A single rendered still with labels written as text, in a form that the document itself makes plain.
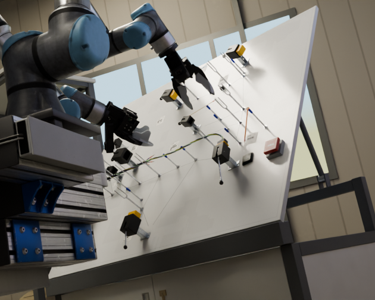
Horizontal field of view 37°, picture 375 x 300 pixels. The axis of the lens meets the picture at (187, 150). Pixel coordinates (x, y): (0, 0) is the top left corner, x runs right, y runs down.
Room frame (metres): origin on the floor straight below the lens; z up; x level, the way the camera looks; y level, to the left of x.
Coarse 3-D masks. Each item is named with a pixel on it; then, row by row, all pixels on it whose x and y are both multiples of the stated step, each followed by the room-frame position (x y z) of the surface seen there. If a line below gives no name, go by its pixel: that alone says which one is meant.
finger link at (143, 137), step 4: (136, 132) 1.82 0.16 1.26; (144, 132) 1.83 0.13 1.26; (148, 132) 1.84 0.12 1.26; (132, 136) 1.83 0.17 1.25; (136, 136) 1.83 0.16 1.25; (140, 136) 1.84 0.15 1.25; (144, 136) 1.84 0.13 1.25; (148, 136) 1.85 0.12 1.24; (140, 140) 1.84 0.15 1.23; (144, 140) 1.85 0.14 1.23; (144, 144) 1.86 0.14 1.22; (148, 144) 1.87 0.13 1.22; (152, 144) 1.89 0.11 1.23
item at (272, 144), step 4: (268, 140) 1.78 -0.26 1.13; (272, 140) 1.76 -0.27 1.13; (276, 140) 1.75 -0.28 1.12; (268, 144) 1.77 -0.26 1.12; (272, 144) 1.75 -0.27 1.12; (276, 144) 1.74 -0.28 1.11; (264, 148) 1.77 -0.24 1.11; (268, 148) 1.76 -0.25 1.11; (272, 148) 1.74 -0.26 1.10; (276, 148) 1.73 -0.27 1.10; (264, 152) 1.76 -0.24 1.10; (268, 152) 1.76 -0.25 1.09
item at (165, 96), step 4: (164, 92) 2.36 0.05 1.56; (168, 92) 2.33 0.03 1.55; (164, 96) 2.34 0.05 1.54; (168, 96) 2.32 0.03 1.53; (164, 100) 2.37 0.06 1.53; (168, 100) 2.35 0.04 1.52; (172, 100) 2.34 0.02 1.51; (176, 100) 2.38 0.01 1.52; (176, 104) 2.38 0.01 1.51; (180, 104) 2.40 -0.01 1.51; (176, 108) 2.40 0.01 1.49
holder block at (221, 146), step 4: (220, 144) 1.85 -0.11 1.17; (224, 144) 1.85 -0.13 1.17; (216, 148) 1.85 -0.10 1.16; (220, 148) 1.83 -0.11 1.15; (224, 148) 1.84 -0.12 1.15; (228, 148) 1.86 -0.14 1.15; (212, 152) 1.85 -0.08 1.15; (216, 152) 1.84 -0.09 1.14; (220, 152) 1.82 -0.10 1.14; (224, 152) 1.83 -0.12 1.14; (228, 152) 1.85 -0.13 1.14; (212, 156) 1.84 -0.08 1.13; (216, 156) 1.83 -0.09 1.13; (220, 156) 1.82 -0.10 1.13; (224, 156) 1.83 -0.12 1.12; (228, 156) 1.84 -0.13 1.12; (216, 160) 1.84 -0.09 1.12; (220, 160) 1.84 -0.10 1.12; (224, 160) 1.84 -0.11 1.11; (228, 160) 1.84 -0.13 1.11; (220, 164) 1.86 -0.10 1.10
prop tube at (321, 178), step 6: (300, 126) 2.13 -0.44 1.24; (306, 132) 2.13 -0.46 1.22; (306, 138) 2.14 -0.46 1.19; (312, 150) 2.15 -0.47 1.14; (312, 156) 2.16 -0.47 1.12; (318, 162) 2.16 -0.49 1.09; (318, 168) 2.17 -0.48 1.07; (318, 174) 2.18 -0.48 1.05; (318, 180) 2.18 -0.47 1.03; (324, 180) 2.17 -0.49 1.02
